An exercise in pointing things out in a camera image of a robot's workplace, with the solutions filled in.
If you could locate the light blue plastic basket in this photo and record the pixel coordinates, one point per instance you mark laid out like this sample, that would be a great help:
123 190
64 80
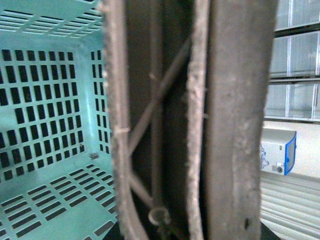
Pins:
132 119

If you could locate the white blue chest freezer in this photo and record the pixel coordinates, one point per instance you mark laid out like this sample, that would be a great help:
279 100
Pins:
278 151

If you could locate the glass door refrigerator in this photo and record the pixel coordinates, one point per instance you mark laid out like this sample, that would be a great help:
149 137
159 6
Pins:
294 87

